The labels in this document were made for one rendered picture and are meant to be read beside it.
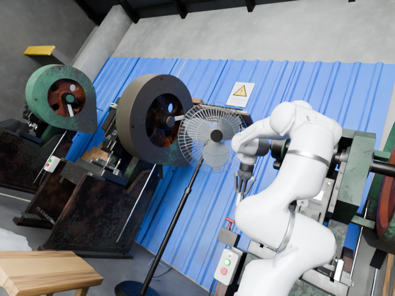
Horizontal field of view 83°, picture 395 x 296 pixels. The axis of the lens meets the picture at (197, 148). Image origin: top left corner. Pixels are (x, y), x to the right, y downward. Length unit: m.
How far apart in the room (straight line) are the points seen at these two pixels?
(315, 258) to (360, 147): 0.90
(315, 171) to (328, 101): 2.49
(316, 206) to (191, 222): 1.80
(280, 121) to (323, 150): 0.15
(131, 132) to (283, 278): 1.49
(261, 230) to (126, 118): 1.44
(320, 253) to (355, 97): 2.62
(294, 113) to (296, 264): 0.40
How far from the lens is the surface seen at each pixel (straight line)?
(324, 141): 0.65
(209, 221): 2.77
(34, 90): 3.30
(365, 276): 2.61
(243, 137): 1.01
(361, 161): 1.41
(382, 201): 1.80
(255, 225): 0.61
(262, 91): 3.28
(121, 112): 1.88
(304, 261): 0.63
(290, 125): 0.69
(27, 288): 0.92
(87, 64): 5.78
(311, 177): 0.62
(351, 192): 1.35
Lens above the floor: 0.74
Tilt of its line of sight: 14 degrees up
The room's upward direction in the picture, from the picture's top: 25 degrees clockwise
